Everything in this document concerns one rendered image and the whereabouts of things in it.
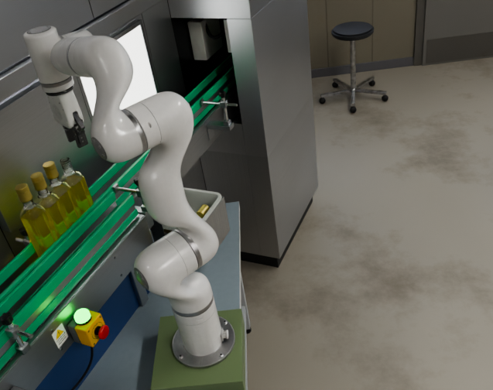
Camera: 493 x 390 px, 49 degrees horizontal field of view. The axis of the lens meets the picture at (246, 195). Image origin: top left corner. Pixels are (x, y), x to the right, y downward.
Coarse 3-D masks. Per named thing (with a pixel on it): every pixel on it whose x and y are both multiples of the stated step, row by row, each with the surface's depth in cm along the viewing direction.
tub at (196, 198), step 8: (192, 192) 195; (200, 192) 194; (208, 192) 192; (216, 192) 192; (192, 200) 197; (200, 200) 196; (208, 200) 194; (216, 200) 188; (192, 208) 198; (208, 216) 182
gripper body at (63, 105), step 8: (72, 88) 147; (48, 96) 149; (56, 96) 144; (64, 96) 144; (72, 96) 146; (56, 104) 147; (64, 104) 145; (72, 104) 146; (56, 112) 150; (64, 112) 146; (72, 112) 147; (80, 112) 149; (56, 120) 153; (64, 120) 148; (72, 120) 148
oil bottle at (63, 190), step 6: (60, 180) 163; (48, 186) 162; (54, 186) 161; (60, 186) 161; (66, 186) 162; (54, 192) 160; (60, 192) 160; (66, 192) 162; (72, 192) 165; (60, 198) 161; (66, 198) 163; (72, 198) 165; (66, 204) 163; (72, 204) 165; (66, 210) 164; (72, 210) 166; (78, 210) 168; (72, 216) 166; (78, 216) 169; (72, 222) 167
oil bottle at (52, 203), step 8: (40, 200) 156; (48, 200) 156; (56, 200) 158; (48, 208) 156; (56, 208) 159; (56, 216) 159; (64, 216) 162; (56, 224) 160; (64, 224) 163; (56, 232) 161
